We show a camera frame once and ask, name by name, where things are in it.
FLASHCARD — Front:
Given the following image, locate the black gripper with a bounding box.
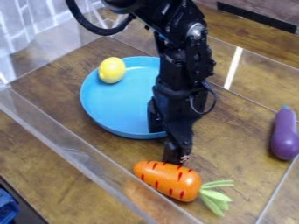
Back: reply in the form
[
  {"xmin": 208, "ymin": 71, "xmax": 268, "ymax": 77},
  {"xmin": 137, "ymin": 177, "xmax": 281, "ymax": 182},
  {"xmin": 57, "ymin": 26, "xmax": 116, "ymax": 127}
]
[{"xmin": 146, "ymin": 81, "xmax": 211, "ymax": 165}]

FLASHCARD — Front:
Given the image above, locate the orange toy carrot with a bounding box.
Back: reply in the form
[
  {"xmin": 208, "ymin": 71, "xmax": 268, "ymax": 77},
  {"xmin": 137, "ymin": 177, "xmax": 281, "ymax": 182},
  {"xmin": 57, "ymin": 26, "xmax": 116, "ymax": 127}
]
[{"xmin": 133, "ymin": 161, "xmax": 233, "ymax": 217}]

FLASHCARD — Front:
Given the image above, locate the blue round plate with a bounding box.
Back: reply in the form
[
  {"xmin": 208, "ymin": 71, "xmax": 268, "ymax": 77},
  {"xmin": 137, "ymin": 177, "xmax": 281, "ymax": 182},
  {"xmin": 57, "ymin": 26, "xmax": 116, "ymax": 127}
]
[{"xmin": 78, "ymin": 56, "xmax": 165, "ymax": 139}]

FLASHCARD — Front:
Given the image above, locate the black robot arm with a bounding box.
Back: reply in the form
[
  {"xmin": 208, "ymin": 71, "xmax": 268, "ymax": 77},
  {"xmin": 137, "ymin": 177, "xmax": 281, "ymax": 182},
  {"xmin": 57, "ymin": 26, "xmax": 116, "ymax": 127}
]
[{"xmin": 104, "ymin": 0, "xmax": 216, "ymax": 165}]

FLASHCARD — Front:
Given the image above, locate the purple toy eggplant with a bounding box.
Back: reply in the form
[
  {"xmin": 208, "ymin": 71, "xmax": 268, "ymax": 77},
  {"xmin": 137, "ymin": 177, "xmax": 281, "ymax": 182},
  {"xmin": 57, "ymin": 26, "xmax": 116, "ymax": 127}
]
[{"xmin": 271, "ymin": 106, "xmax": 299, "ymax": 160}]

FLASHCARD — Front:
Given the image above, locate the yellow toy lemon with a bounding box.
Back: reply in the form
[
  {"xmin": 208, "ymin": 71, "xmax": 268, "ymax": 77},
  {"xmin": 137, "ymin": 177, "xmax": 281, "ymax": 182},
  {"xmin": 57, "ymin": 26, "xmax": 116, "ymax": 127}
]
[{"xmin": 97, "ymin": 57, "xmax": 126, "ymax": 84}]

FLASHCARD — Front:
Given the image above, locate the blue object at corner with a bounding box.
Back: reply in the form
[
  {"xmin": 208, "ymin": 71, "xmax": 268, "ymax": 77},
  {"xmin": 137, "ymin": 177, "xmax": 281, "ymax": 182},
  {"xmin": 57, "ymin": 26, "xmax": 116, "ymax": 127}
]
[{"xmin": 0, "ymin": 188, "xmax": 18, "ymax": 224}]

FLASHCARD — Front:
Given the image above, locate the clear acrylic enclosure wall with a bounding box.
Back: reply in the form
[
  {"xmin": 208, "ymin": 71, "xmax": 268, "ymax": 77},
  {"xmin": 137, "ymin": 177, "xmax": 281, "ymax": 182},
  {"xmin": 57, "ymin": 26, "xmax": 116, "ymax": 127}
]
[{"xmin": 0, "ymin": 11, "xmax": 299, "ymax": 224}]

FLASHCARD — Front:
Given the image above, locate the black braided cable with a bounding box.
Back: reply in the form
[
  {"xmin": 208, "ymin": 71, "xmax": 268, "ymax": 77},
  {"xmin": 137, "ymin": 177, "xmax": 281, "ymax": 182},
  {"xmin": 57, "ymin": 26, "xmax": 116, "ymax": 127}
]
[{"xmin": 64, "ymin": 0, "xmax": 137, "ymax": 37}]

